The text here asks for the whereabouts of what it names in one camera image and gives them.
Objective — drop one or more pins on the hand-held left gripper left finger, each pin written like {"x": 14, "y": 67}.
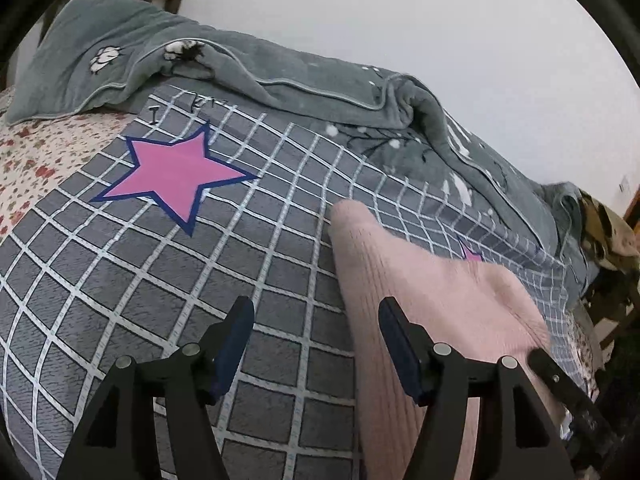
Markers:
{"x": 235, "y": 345}

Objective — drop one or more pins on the camouflage cloth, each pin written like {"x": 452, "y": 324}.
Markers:
{"x": 607, "y": 235}

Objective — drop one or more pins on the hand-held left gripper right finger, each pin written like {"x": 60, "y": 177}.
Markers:
{"x": 400, "y": 350}

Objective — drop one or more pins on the grey checked blanket with stars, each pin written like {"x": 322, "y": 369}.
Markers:
{"x": 150, "y": 285}

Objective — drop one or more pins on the white wall socket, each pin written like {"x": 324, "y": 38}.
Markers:
{"x": 623, "y": 183}

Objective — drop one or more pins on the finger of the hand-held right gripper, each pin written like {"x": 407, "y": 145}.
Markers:
{"x": 575, "y": 405}

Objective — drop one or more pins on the grey-green plush blanket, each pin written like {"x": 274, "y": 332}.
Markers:
{"x": 300, "y": 70}

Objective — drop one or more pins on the pink knitted sweater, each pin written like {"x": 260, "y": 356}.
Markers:
{"x": 400, "y": 270}

